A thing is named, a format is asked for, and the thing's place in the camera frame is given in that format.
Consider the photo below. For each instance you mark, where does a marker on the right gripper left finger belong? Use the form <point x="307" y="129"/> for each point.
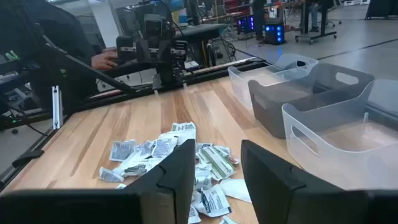
<point x="174" y="186"/>

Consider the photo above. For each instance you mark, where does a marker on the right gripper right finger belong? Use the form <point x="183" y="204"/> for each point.
<point x="273" y="193"/>

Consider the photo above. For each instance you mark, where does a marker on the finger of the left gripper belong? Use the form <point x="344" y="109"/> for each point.
<point x="142" y="49"/>
<point x="164" y="53"/>

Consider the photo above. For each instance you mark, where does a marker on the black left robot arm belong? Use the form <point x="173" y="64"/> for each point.
<point x="168" y="77"/>

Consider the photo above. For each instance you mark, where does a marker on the person's hand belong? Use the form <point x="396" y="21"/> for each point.
<point x="104" y="60"/>

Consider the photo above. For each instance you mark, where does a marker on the plain white packet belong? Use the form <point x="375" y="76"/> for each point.
<point x="236" y="189"/>

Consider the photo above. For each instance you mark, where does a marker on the white packet green stripes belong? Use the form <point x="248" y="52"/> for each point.
<point x="228" y="154"/>
<point x="216" y="163"/>

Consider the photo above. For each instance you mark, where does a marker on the person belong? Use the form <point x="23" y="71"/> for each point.
<point x="314" y="15"/>
<point x="62" y="28"/>
<point x="258" y="18"/>

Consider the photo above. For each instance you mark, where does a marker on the black computer blue lights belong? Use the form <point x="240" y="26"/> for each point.
<point x="275" y="31"/>
<point x="247" y="25"/>

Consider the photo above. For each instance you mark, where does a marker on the black partition panel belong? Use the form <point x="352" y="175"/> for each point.
<point x="382" y="7"/>

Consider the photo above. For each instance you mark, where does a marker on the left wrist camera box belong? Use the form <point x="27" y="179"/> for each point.
<point x="153" y="26"/>

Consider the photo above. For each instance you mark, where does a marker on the silver aluminium bracket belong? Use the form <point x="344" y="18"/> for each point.
<point x="56" y="109"/>

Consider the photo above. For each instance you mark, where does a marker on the black rolling desk frame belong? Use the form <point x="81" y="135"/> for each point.
<point x="315" y="36"/>

